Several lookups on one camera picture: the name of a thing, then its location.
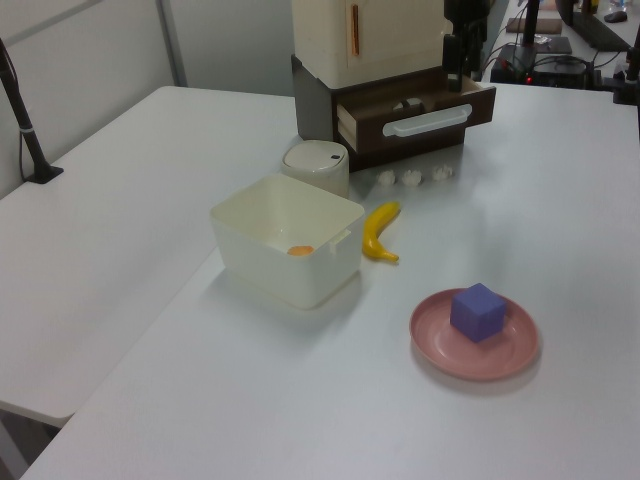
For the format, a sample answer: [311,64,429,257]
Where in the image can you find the brown drawer with white handle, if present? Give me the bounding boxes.
[335,74,498,152]

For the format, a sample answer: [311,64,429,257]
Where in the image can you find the cream plastic storage box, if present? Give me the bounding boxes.
[208,173,366,312]

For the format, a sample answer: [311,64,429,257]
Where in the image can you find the small white trash can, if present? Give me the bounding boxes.
[279,140,350,199]

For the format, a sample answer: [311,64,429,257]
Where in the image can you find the black keyboard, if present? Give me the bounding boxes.
[556,0,632,52]

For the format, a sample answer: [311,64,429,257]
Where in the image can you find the black Franka gripper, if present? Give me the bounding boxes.
[441,0,489,94]

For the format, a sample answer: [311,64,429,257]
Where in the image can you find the cream toy fridge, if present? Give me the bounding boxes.
[291,0,447,88]

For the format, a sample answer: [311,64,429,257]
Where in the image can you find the purple cube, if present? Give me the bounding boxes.
[450,282,508,345]

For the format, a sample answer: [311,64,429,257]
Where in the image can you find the yellow toy banana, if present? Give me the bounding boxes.
[361,200,402,264]

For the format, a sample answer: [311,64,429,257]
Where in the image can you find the black clamped camera pole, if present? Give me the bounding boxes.
[0,37,65,186]

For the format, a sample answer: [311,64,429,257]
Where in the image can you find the brown pad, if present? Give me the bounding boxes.
[506,16,565,35]

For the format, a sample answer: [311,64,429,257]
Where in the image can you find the black stand post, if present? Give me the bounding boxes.
[519,0,545,49]

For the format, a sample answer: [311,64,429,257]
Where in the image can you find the black table clamp mount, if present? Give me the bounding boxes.
[602,43,640,107]

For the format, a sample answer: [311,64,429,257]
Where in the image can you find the black electronics box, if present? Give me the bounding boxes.
[491,43,602,90]

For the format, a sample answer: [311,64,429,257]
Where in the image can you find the pink plate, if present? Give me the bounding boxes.
[409,287,543,384]

